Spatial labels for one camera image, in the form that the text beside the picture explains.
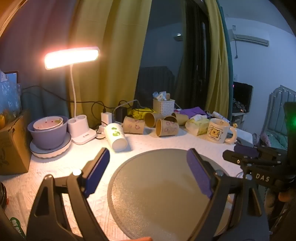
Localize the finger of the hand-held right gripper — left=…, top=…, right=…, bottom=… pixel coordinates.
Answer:
left=233, top=145, right=287, bottom=158
left=223, top=150, right=281, bottom=167

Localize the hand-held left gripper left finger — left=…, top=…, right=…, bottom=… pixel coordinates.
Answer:
left=26, top=148, right=110, bottom=241

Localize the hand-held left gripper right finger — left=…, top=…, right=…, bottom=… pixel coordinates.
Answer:
left=185, top=148, right=270, bottom=241

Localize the white cup with green print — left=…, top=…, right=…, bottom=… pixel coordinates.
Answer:
left=104, top=123, right=128, bottom=152

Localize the person's right hand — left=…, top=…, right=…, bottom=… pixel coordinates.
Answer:
left=265, top=189, right=293, bottom=219

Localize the white textured tablecloth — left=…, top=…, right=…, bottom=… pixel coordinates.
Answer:
left=0, top=126, right=255, bottom=241

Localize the cream bear mug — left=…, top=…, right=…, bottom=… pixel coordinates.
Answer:
left=207, top=118, right=238, bottom=144

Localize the white desk lamp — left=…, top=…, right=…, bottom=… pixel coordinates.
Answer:
left=44, top=46, right=100, bottom=145

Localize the white tube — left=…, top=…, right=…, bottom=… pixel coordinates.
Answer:
left=212, top=111, right=230, bottom=121

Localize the grey round mat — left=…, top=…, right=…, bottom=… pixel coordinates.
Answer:
left=107, top=149, right=244, bottom=241

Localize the yellow tissue pack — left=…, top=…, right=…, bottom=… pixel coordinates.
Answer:
left=185, top=115, right=210, bottom=136

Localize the white round plate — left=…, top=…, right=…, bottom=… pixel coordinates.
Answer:
left=29, top=132, right=72, bottom=159

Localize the white charger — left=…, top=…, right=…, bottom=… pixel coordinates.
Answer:
left=101, top=112, right=112, bottom=127

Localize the black monitor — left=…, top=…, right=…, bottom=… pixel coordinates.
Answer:
left=232, top=81, right=254, bottom=114

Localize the grey padded headboard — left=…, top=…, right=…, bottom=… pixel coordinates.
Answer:
left=268, top=85, right=296, bottom=141

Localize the purple bowl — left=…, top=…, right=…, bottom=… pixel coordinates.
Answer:
left=27, top=115, right=69, bottom=150

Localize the black charger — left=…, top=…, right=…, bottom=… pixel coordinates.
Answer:
left=115, top=107, right=128, bottom=123

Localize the purple cloth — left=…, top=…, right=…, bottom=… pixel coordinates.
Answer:
left=179, top=106, right=208, bottom=117

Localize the small pink bowl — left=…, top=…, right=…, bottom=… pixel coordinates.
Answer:
left=33, top=117, right=64, bottom=132

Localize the yellow snack packet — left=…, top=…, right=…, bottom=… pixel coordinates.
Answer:
left=128, top=108, right=153, bottom=119

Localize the white woven basket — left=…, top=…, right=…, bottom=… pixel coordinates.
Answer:
left=153, top=98, right=176, bottom=116

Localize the yellow curtain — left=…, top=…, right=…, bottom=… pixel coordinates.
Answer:
left=204, top=0, right=232, bottom=119
left=70, top=0, right=152, bottom=118

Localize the cardboard box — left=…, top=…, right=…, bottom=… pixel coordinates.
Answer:
left=0, top=111, right=32, bottom=176

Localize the green label bottle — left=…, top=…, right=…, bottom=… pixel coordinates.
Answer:
left=9, top=216, right=26, bottom=240

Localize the white air conditioner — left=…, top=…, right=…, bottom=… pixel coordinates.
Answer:
left=228, top=34, right=270, bottom=47

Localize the clear plastic bag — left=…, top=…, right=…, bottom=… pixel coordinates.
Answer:
left=0, top=82, right=23, bottom=117

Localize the tablet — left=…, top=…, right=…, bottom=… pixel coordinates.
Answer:
left=0, top=70, right=20, bottom=84

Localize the black cable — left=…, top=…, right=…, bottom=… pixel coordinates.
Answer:
left=21, top=86, right=105, bottom=114

